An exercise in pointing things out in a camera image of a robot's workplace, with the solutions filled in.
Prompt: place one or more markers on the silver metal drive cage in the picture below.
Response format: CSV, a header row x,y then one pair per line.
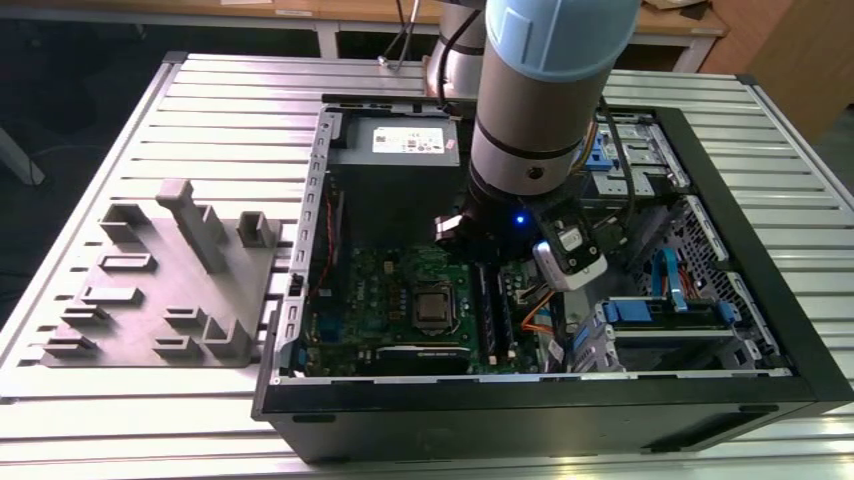
x,y
643,145

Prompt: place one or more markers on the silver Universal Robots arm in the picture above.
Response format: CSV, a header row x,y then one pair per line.
x,y
533,125

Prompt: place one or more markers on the black PC case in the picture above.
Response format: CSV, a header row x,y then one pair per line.
x,y
533,400

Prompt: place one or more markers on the grey parts rack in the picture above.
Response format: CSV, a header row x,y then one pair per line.
x,y
160,280

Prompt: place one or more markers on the green motherboard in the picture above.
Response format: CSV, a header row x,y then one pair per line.
x,y
373,280

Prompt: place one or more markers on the metal disk bay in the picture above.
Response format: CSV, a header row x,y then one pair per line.
x,y
593,350

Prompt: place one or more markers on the silver CPU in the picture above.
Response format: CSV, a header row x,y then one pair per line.
x,y
432,306

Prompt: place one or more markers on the grey power supply unit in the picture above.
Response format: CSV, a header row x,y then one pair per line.
x,y
393,200

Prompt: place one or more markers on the blue plastic drive latch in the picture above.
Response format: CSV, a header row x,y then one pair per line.
x,y
600,159

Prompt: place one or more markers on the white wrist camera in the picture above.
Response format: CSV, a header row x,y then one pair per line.
x,y
447,230
573,250

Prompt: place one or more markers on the hard disk in blue carrier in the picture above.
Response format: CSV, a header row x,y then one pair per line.
x,y
634,312

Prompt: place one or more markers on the black graphics card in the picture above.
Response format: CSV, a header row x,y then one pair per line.
x,y
413,357

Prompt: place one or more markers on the brown wooden cabinet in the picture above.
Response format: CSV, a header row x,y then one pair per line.
x,y
800,50

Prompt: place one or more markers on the grey furniture leg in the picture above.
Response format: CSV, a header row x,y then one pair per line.
x,y
20,155

